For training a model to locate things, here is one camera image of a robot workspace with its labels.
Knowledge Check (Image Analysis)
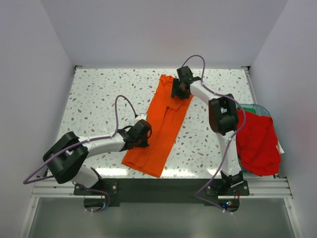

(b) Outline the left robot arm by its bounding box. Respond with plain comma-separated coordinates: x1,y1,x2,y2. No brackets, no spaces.
43,119,152,194

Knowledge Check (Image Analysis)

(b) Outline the orange t shirt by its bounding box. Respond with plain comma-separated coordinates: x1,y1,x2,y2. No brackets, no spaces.
122,74,193,178

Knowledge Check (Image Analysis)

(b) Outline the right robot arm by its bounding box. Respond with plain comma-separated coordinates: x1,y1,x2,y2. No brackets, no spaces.
171,66,244,195

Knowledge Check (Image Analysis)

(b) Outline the red t shirt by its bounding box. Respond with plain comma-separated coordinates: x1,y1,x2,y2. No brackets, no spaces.
236,110,281,176

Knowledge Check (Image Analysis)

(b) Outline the clear blue plastic bin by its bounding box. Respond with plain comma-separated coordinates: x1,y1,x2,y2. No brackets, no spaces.
238,104,270,174

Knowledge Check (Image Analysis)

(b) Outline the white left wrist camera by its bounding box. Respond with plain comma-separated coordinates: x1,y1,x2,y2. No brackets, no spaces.
135,113,148,121

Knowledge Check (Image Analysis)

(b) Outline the white paper sheet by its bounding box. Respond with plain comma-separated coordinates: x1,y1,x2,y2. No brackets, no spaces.
276,141,284,154

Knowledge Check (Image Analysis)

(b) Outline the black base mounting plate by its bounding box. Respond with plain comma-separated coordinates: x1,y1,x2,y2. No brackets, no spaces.
74,178,250,212

